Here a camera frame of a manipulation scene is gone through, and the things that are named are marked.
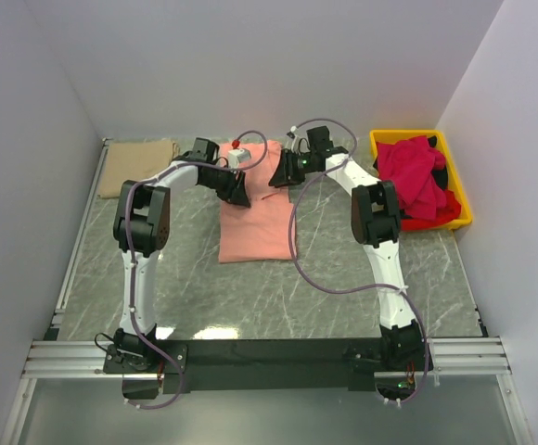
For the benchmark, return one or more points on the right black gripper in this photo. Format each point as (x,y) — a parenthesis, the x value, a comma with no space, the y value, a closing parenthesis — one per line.
(285,174)

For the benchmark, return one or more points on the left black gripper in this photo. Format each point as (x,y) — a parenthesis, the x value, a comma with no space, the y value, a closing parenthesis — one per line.
(236,192)

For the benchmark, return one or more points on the pink t shirt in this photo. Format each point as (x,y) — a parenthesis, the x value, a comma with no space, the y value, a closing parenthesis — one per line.
(259,232)

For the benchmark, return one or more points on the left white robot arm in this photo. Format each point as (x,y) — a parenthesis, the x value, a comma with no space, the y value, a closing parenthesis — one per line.
(142,229)

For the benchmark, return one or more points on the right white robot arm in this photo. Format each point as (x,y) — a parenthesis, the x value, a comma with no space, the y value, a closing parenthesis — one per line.
(376,226)

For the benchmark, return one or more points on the brown cardboard sheet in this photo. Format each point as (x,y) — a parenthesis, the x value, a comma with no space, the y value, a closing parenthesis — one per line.
(134,161)

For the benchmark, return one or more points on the red t shirt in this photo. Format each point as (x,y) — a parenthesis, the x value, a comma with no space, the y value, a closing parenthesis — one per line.
(428,209)

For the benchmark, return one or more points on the yellow plastic bin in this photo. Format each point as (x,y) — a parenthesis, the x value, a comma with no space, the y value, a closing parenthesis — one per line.
(395,135)

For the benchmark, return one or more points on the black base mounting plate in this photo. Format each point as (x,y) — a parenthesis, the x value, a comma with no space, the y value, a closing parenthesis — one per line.
(248,364)

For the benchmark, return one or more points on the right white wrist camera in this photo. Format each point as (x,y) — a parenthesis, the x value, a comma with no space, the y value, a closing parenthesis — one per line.
(295,140)

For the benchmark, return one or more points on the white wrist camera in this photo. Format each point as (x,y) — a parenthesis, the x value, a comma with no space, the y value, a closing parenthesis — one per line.
(295,140)
(237,157)

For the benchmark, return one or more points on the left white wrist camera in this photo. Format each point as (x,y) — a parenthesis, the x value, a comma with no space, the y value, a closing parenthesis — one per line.
(237,157)

